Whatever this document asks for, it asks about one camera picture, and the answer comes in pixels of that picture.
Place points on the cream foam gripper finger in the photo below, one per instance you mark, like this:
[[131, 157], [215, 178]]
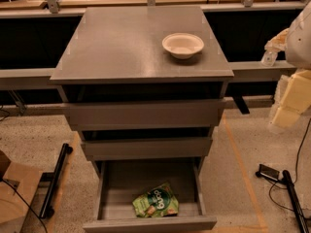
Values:
[[278, 42], [292, 99]]

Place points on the green rice chip bag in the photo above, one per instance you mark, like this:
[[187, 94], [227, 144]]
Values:
[[157, 202]]

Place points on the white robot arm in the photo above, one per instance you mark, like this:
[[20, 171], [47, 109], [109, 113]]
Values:
[[298, 49]]

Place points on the grey top drawer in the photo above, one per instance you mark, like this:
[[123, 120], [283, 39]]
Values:
[[144, 114]]

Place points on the grey middle drawer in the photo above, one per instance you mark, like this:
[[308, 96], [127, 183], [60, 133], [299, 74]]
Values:
[[146, 148]]

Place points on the grey drawer cabinet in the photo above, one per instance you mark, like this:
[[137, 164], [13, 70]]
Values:
[[116, 55]]

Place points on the grey open bottom drawer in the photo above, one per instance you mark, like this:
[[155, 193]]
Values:
[[124, 180]]

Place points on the clear sanitizer pump bottle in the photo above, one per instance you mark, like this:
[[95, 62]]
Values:
[[269, 58]]

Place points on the black floor box device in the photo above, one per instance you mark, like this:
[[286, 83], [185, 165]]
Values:
[[267, 172]]

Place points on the black bar right floor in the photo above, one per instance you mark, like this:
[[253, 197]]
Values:
[[301, 221]]

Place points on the black bar floor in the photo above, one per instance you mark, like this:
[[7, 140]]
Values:
[[52, 178], [301, 221]]

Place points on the black bar left floor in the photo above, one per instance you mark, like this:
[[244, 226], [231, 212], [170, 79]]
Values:
[[52, 178]]

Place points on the brown cardboard box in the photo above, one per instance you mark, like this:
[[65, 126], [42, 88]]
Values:
[[18, 186]]

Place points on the grey metal rail frame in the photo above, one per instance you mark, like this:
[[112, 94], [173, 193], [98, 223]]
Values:
[[31, 46]]

